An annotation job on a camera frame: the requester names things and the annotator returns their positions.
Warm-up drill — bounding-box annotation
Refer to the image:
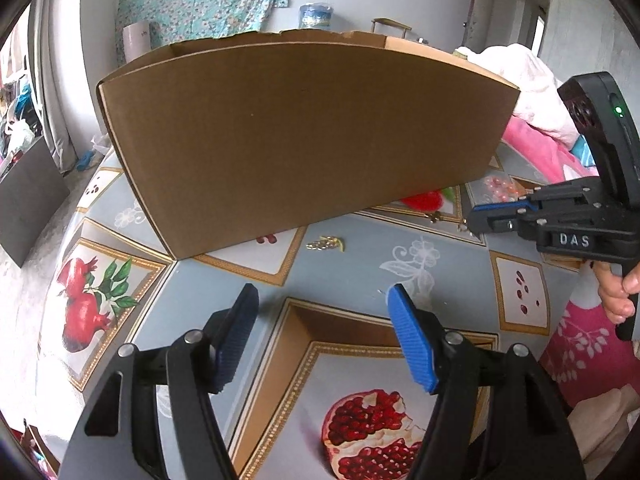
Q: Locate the dark grey cabinet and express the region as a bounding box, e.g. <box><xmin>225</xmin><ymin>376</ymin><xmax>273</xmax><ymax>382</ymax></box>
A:
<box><xmin>0</xmin><ymin>135</ymin><xmax>71</xmax><ymax>268</ymax></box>

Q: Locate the gold earring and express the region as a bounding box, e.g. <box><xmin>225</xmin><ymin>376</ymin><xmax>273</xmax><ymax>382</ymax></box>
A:
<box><xmin>306</xmin><ymin>235</ymin><xmax>347</xmax><ymax>253</ymax></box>

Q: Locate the person's right hand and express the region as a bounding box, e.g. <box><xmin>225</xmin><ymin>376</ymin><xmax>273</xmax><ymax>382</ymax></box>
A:
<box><xmin>592</xmin><ymin>259</ymin><xmax>640</xmax><ymax>326</ymax></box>

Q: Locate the pale rolled mat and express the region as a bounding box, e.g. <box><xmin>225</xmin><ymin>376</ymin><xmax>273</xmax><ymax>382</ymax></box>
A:
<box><xmin>122</xmin><ymin>20</ymin><xmax>152</xmax><ymax>63</ymax></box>

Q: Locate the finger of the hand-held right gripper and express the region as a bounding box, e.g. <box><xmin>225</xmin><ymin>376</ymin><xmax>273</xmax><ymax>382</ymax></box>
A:
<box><xmin>472</xmin><ymin>193</ymin><xmax>542</xmax><ymax>216</ymax></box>
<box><xmin>467</xmin><ymin>211</ymin><xmax>531</xmax><ymax>237</ymax></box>

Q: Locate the pile of clothes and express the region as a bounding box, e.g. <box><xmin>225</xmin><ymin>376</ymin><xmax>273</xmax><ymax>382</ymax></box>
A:
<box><xmin>0</xmin><ymin>80</ymin><xmax>41</xmax><ymax>161</ymax></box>

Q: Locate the teal floral wall cloth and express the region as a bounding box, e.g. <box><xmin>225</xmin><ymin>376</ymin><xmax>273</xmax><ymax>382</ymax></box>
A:
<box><xmin>115</xmin><ymin>0</ymin><xmax>292</xmax><ymax>51</ymax></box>

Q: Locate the grey curtain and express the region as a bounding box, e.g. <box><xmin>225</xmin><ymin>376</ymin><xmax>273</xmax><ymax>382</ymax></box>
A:
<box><xmin>30</xmin><ymin>0</ymin><xmax>83</xmax><ymax>171</ymax></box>

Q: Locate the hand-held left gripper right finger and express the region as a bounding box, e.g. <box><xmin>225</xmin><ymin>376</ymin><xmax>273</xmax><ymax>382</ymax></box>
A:
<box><xmin>387</xmin><ymin>282</ymin><xmax>586</xmax><ymax>480</ymax></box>

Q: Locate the fruit printed bed sheet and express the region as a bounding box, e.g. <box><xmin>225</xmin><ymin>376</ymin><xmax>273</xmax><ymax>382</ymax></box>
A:
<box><xmin>37</xmin><ymin>150</ymin><xmax>601</xmax><ymax>480</ymax></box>

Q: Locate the wooden chair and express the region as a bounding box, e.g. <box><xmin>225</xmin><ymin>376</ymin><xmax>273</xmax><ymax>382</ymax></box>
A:
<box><xmin>371</xmin><ymin>17</ymin><xmax>412</xmax><ymax>41</ymax></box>

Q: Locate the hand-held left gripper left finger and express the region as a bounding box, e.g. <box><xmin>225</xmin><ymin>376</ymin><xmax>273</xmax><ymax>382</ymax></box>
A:
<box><xmin>60</xmin><ymin>282</ymin><xmax>261</xmax><ymax>480</ymax></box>

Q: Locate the brown cardboard box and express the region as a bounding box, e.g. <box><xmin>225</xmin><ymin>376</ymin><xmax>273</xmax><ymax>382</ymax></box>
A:
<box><xmin>95</xmin><ymin>29</ymin><xmax>522</xmax><ymax>262</ymax></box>

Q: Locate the white fluffy blanket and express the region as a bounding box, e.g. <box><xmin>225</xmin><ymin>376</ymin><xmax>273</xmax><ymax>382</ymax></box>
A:
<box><xmin>465</xmin><ymin>44</ymin><xmax>583</xmax><ymax>148</ymax></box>

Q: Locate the beige cloth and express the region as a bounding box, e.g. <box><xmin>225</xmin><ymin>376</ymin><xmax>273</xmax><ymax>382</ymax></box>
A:
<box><xmin>570</xmin><ymin>385</ymin><xmax>640</xmax><ymax>480</ymax></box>

